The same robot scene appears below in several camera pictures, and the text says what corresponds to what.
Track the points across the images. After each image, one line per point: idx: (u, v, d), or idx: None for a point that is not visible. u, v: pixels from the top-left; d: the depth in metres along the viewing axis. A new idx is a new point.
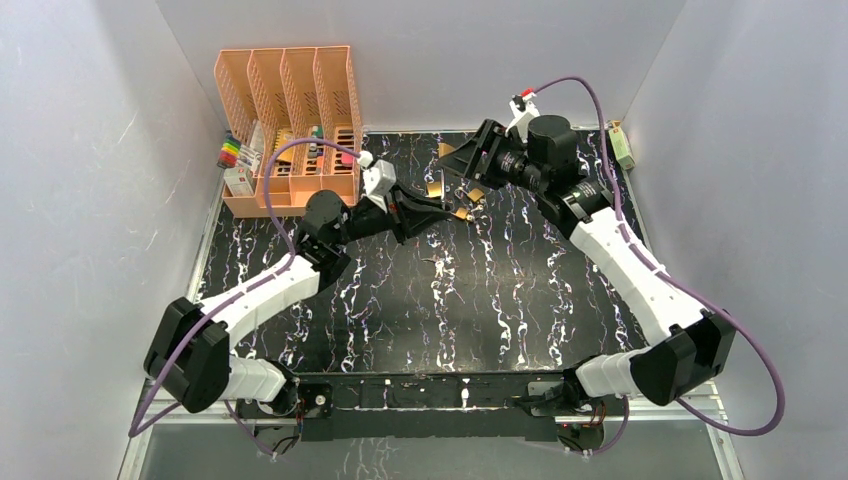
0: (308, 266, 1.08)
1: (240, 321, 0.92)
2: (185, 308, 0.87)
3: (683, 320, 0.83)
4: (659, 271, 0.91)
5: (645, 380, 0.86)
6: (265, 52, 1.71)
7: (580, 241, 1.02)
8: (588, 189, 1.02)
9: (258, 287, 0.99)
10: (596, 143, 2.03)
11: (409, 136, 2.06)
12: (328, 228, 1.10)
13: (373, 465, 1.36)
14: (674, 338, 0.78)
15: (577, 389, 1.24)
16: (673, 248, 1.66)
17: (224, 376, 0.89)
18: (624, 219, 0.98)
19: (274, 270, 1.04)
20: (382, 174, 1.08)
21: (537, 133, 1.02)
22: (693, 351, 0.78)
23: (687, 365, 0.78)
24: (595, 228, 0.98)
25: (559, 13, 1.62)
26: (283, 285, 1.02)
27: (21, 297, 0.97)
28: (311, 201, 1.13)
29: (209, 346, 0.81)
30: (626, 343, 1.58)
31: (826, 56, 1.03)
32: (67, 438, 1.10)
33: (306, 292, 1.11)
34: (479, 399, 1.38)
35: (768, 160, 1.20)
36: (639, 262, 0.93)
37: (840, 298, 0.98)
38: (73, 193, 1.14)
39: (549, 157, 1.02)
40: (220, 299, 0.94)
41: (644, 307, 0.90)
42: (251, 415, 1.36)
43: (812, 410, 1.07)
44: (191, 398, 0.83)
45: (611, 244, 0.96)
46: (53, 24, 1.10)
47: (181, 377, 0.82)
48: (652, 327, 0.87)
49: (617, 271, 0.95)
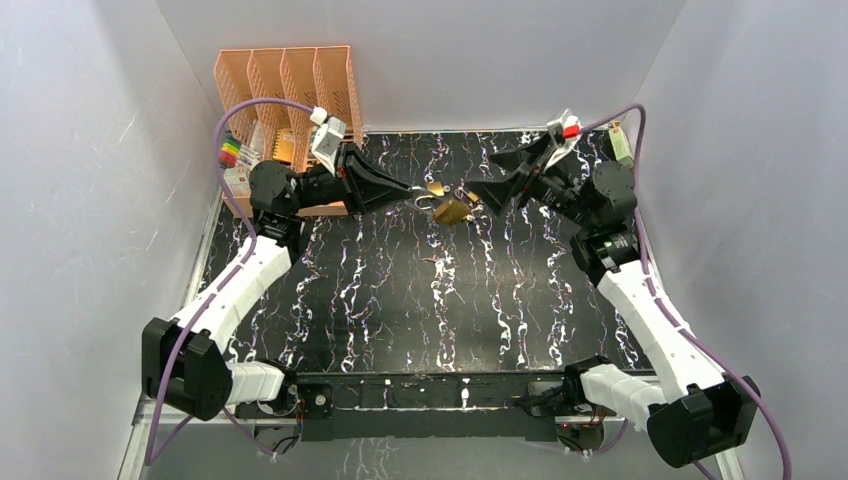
0: (272, 244, 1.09)
1: (223, 320, 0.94)
2: (162, 327, 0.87)
3: (702, 381, 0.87)
4: (682, 328, 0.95)
5: (660, 438, 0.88)
6: (265, 52, 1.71)
7: (606, 286, 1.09)
8: (621, 241, 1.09)
9: (229, 283, 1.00)
10: (595, 143, 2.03)
11: (409, 136, 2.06)
12: (280, 199, 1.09)
13: (373, 465, 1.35)
14: (690, 398, 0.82)
15: (577, 388, 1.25)
16: (672, 248, 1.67)
17: (227, 378, 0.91)
18: (651, 272, 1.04)
19: (239, 259, 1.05)
20: (330, 130, 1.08)
21: (599, 188, 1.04)
22: (709, 412, 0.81)
23: (701, 427, 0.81)
24: (621, 277, 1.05)
25: (560, 13, 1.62)
26: (253, 271, 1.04)
27: (21, 298, 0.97)
28: (254, 177, 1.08)
29: (199, 355, 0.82)
30: (626, 343, 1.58)
31: (826, 58, 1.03)
32: (68, 438, 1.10)
33: (287, 262, 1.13)
34: (479, 399, 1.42)
35: (767, 161, 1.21)
36: (662, 316, 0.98)
37: (840, 300, 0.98)
38: (73, 193, 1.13)
39: (602, 213, 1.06)
40: (195, 308, 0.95)
41: (663, 362, 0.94)
42: (250, 416, 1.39)
43: (812, 410, 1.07)
44: (203, 408, 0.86)
45: (636, 296, 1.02)
46: (53, 24, 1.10)
47: (185, 393, 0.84)
48: (670, 383, 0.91)
49: (639, 322, 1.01)
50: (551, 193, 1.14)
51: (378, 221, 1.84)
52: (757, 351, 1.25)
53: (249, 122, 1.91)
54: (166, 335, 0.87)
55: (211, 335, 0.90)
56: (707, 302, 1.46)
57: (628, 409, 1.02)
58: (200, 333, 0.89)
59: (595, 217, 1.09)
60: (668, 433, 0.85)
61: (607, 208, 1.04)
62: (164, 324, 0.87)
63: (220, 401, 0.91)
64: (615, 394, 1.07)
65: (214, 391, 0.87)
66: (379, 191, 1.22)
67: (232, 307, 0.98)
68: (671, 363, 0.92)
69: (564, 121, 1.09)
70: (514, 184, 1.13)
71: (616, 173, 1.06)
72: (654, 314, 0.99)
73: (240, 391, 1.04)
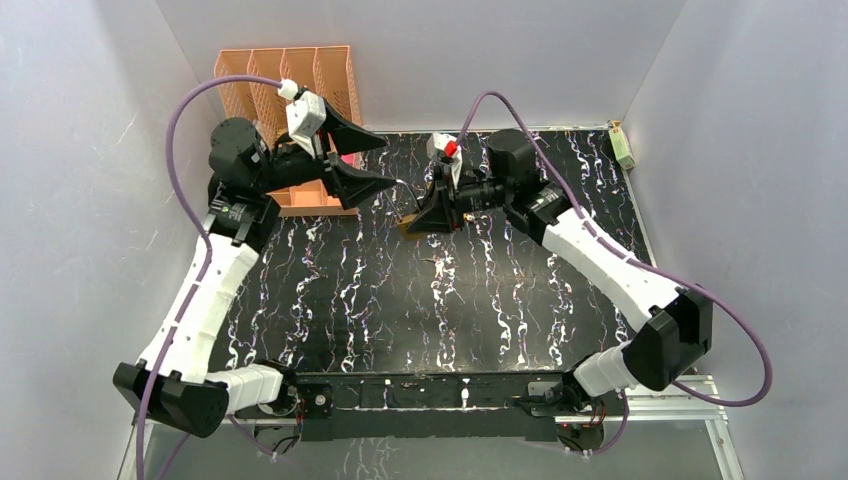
0: (228, 245, 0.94)
1: (194, 352, 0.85)
2: (131, 373, 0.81)
3: (662, 300, 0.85)
4: (629, 257, 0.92)
5: (641, 371, 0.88)
6: (265, 52, 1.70)
7: (558, 246, 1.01)
8: (551, 195, 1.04)
9: (189, 308, 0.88)
10: (595, 143, 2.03)
11: (409, 136, 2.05)
12: (245, 160, 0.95)
13: (373, 465, 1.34)
14: (655, 318, 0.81)
15: (578, 392, 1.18)
16: (672, 249, 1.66)
17: (219, 392, 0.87)
18: (586, 214, 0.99)
19: (195, 277, 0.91)
20: (307, 108, 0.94)
21: (496, 148, 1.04)
22: (675, 328, 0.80)
23: (671, 344, 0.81)
24: (565, 228, 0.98)
25: (559, 13, 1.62)
26: (214, 285, 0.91)
27: (21, 298, 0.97)
28: (217, 133, 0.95)
29: (173, 402, 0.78)
30: (622, 322, 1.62)
31: (826, 56, 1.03)
32: (70, 436, 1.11)
33: (253, 256, 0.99)
34: (479, 398, 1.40)
35: (767, 160, 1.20)
36: (609, 253, 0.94)
37: (840, 300, 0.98)
38: (73, 192, 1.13)
39: (512, 171, 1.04)
40: (158, 344, 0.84)
41: (620, 294, 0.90)
42: (250, 415, 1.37)
43: (813, 410, 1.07)
44: (202, 430, 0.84)
45: (581, 241, 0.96)
46: (53, 23, 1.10)
47: (177, 422, 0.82)
48: (632, 312, 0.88)
49: (590, 267, 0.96)
50: (475, 197, 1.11)
51: (377, 221, 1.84)
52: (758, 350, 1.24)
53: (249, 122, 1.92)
54: (135, 380, 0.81)
55: (182, 376, 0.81)
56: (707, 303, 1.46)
57: (623, 379, 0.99)
58: (171, 375, 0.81)
59: (513, 179, 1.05)
60: (641, 360, 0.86)
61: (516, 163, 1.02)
62: (132, 369, 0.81)
63: (219, 416, 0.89)
64: (601, 367, 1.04)
65: (209, 411, 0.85)
66: (361, 186, 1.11)
67: (201, 333, 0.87)
68: (635, 298, 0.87)
69: (439, 141, 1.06)
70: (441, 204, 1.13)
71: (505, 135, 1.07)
72: (603, 258, 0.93)
73: (239, 398, 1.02)
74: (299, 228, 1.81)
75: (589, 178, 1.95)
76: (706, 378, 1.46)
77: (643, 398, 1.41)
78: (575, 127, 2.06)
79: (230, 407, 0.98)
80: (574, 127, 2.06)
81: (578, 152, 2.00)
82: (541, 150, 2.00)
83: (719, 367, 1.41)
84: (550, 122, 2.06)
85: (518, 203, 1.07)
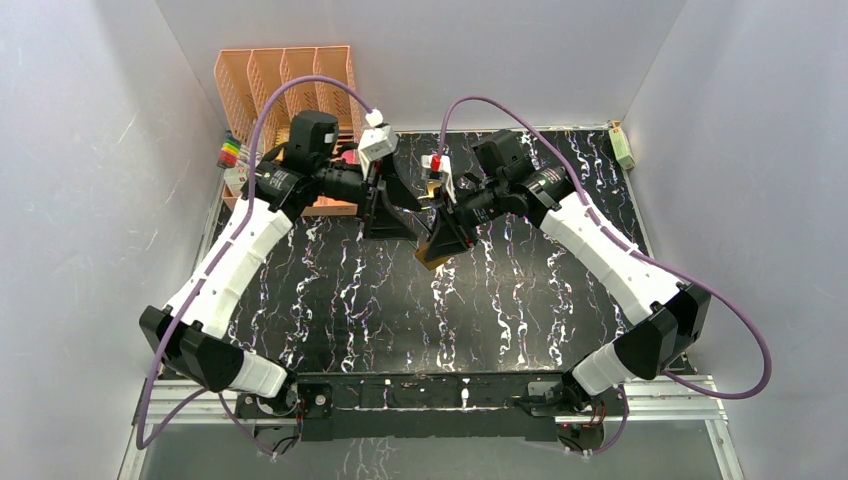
0: (265, 210, 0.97)
1: (216, 308, 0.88)
2: (155, 317, 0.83)
3: (663, 296, 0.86)
4: (632, 250, 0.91)
5: (634, 362, 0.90)
6: (265, 52, 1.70)
7: (558, 234, 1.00)
8: (552, 176, 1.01)
9: (218, 263, 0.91)
10: (595, 143, 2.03)
11: (409, 136, 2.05)
12: (319, 131, 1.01)
13: (373, 464, 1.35)
14: (657, 316, 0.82)
15: (578, 393, 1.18)
16: (672, 249, 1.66)
17: (232, 350, 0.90)
18: (590, 202, 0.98)
19: (229, 235, 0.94)
20: (383, 135, 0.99)
21: (479, 142, 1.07)
22: (675, 326, 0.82)
23: (669, 340, 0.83)
24: (566, 215, 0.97)
25: (559, 13, 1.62)
26: (245, 246, 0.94)
27: (20, 298, 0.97)
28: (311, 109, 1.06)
29: (193, 351, 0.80)
30: (622, 322, 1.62)
31: (827, 56, 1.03)
32: (71, 435, 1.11)
33: (288, 225, 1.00)
34: (479, 399, 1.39)
35: (767, 160, 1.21)
36: (612, 243, 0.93)
37: (840, 300, 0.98)
38: (74, 193, 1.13)
39: (500, 159, 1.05)
40: (185, 294, 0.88)
41: (621, 287, 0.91)
42: (250, 416, 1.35)
43: (812, 410, 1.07)
44: (214, 381, 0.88)
45: (583, 230, 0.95)
46: (53, 23, 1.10)
47: (194, 372, 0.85)
48: (630, 306, 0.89)
49: (591, 256, 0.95)
50: (478, 207, 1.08)
51: None
52: (757, 351, 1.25)
53: (250, 122, 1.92)
54: (159, 325, 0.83)
55: (203, 327, 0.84)
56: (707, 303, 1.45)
57: (616, 372, 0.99)
58: (192, 324, 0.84)
59: (507, 168, 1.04)
60: (634, 354, 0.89)
61: (499, 151, 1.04)
62: (157, 313, 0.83)
63: (230, 373, 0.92)
64: (596, 359, 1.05)
65: (221, 368, 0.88)
66: (388, 225, 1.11)
67: (226, 289, 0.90)
68: (635, 293, 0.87)
69: (424, 160, 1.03)
70: (444, 222, 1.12)
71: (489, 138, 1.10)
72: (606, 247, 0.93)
73: (248, 372, 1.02)
74: (299, 229, 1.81)
75: (589, 178, 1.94)
76: (706, 378, 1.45)
77: (644, 398, 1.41)
78: (575, 127, 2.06)
79: (237, 381, 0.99)
80: (574, 127, 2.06)
81: (578, 152, 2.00)
82: (541, 150, 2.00)
83: (719, 367, 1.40)
84: (550, 122, 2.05)
85: (517, 183, 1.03)
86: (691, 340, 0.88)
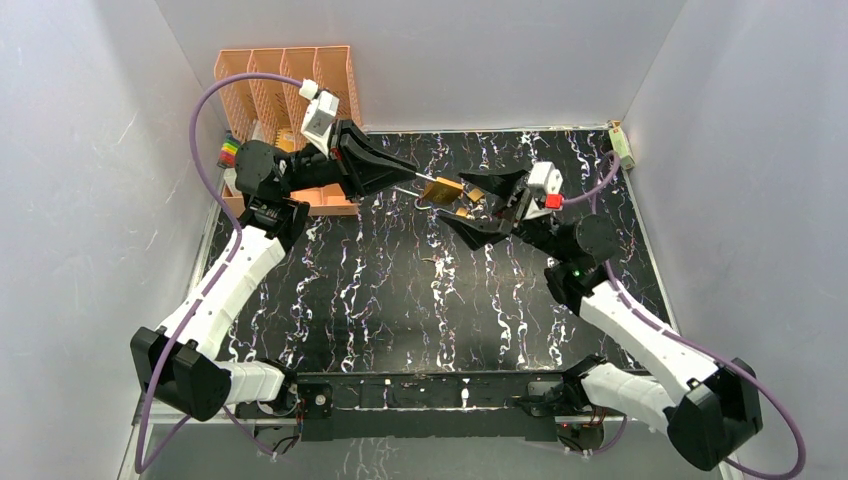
0: (262, 236, 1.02)
1: (210, 329, 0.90)
2: (149, 337, 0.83)
3: (700, 373, 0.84)
4: (664, 330, 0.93)
5: (684, 444, 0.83)
6: (265, 52, 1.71)
7: (587, 314, 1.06)
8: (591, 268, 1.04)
9: (215, 285, 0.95)
10: (595, 143, 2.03)
11: (409, 136, 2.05)
12: (268, 184, 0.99)
13: (373, 464, 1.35)
14: (693, 391, 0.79)
15: (578, 392, 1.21)
16: (671, 249, 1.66)
17: (222, 379, 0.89)
18: (621, 286, 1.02)
19: (225, 258, 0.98)
20: (319, 107, 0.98)
21: (582, 243, 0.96)
22: (716, 402, 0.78)
23: (717, 418, 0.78)
24: (597, 298, 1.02)
25: (558, 14, 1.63)
26: (242, 269, 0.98)
27: (20, 297, 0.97)
28: (240, 158, 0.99)
29: (185, 370, 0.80)
30: None
31: (826, 57, 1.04)
32: (71, 436, 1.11)
33: (282, 252, 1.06)
34: (479, 399, 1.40)
35: (766, 160, 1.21)
36: (645, 325, 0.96)
37: (840, 301, 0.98)
38: (74, 193, 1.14)
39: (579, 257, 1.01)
40: (182, 313, 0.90)
41: (658, 367, 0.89)
42: (250, 416, 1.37)
43: (813, 410, 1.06)
44: (201, 409, 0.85)
45: (616, 313, 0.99)
46: (53, 24, 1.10)
47: (181, 396, 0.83)
48: (670, 386, 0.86)
49: (627, 339, 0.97)
50: (527, 232, 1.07)
51: (377, 221, 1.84)
52: (757, 351, 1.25)
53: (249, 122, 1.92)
54: (153, 345, 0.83)
55: (197, 346, 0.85)
56: (707, 302, 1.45)
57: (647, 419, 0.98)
58: (187, 343, 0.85)
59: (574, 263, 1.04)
60: (686, 438, 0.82)
61: (588, 257, 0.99)
62: (152, 333, 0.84)
63: (219, 403, 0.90)
64: (625, 403, 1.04)
65: (211, 394, 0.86)
66: (377, 174, 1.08)
67: (221, 311, 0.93)
68: (671, 370, 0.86)
69: (546, 183, 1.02)
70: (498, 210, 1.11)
71: (594, 222, 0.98)
72: (637, 326, 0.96)
73: (239, 391, 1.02)
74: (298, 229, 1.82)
75: (589, 178, 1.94)
76: None
77: None
78: (575, 127, 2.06)
79: (230, 398, 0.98)
80: (574, 127, 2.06)
81: (578, 152, 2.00)
82: (541, 150, 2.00)
83: None
84: (550, 121, 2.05)
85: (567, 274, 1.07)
86: (748, 425, 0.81)
